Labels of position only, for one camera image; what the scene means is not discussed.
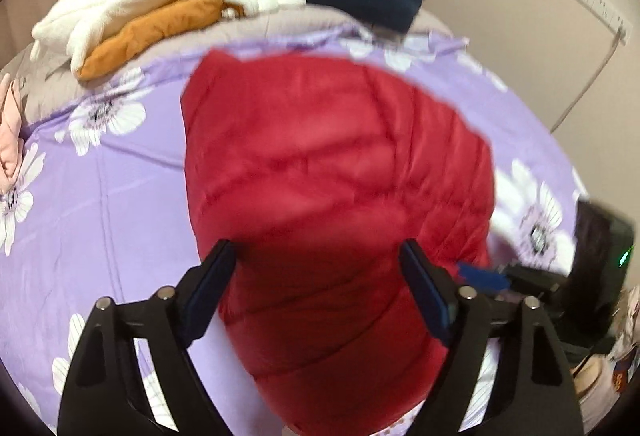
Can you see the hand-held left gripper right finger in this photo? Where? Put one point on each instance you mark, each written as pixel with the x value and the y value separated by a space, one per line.
pixel 425 288

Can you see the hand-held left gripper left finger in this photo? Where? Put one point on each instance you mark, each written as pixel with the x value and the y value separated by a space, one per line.
pixel 207 288

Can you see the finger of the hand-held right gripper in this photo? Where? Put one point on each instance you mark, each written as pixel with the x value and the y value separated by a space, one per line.
pixel 482 277

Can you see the red puffer jacket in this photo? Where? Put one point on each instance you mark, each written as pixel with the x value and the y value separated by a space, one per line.
pixel 340 216

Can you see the pink clothes pile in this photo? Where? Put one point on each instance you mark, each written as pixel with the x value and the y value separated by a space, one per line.
pixel 11 136

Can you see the printed white bag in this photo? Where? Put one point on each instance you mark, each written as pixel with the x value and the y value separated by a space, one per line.
pixel 612 366

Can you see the purple floral bedsheet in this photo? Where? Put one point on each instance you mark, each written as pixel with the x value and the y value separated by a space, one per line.
pixel 100 176

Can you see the mustard orange garment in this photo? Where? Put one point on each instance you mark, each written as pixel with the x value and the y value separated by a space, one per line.
pixel 150 33

